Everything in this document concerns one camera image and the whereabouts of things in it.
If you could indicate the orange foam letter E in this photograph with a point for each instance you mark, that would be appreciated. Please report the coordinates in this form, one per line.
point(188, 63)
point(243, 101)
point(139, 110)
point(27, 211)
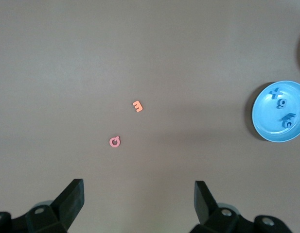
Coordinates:
point(137, 106)

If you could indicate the blue foam letter X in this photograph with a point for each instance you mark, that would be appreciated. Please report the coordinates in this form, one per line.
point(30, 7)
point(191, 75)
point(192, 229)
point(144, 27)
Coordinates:
point(276, 93)

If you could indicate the blue plate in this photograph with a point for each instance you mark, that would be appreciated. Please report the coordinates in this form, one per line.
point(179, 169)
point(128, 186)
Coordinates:
point(264, 121)

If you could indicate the blue foam letter C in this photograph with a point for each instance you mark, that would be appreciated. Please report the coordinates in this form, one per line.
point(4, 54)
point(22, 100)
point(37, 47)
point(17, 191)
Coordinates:
point(287, 125)

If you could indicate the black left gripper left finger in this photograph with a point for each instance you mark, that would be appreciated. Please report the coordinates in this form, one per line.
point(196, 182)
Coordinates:
point(67, 201)

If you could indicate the brown table cover mat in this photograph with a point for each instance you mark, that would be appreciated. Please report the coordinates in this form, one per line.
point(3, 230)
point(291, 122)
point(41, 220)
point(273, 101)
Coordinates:
point(67, 72)

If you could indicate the pink foam letter Q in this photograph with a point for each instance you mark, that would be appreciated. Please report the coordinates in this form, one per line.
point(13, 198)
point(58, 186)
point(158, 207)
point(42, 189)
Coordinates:
point(110, 143)

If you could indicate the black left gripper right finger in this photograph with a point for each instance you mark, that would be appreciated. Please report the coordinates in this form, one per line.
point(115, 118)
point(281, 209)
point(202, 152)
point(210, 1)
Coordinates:
point(205, 204)

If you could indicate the blue foam letter E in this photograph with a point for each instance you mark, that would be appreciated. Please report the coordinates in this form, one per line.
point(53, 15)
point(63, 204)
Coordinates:
point(288, 117)

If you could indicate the blue foam lowercase g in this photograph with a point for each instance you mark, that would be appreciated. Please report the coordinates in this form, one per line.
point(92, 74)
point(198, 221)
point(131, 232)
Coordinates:
point(280, 106)

